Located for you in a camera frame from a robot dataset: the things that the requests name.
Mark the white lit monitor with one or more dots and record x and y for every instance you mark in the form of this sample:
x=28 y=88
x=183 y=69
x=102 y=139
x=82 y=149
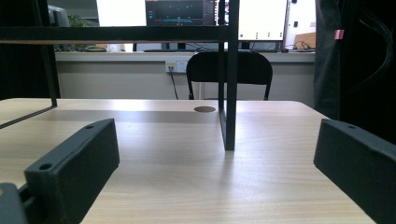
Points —
x=121 y=12

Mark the green plant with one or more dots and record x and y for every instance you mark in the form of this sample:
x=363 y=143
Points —
x=77 y=21

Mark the dark graph monitor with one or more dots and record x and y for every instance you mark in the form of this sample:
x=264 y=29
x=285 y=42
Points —
x=180 y=12

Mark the grey background desk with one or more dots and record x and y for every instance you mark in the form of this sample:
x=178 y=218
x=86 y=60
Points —
x=124 y=56

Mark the pink clip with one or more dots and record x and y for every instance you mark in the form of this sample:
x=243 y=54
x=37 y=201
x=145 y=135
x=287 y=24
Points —
x=339 y=34

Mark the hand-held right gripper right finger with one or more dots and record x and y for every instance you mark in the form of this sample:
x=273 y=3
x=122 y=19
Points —
x=361 y=171

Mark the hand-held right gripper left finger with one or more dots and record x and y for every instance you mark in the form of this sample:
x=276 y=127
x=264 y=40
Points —
x=71 y=171

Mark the white wall socket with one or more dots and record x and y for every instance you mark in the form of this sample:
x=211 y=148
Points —
x=176 y=66

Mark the black two-tier shelf rack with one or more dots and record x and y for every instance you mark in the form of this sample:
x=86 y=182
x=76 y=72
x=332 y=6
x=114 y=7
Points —
x=232 y=93

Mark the black chair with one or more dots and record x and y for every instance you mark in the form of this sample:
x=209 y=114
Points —
x=252 y=68

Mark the white monitor with green dots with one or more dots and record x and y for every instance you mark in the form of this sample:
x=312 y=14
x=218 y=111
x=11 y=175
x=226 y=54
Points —
x=261 y=18

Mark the brown round table cap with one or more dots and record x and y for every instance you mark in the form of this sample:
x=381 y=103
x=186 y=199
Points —
x=204 y=109

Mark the brown cardboard box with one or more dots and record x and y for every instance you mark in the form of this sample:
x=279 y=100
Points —
x=306 y=40

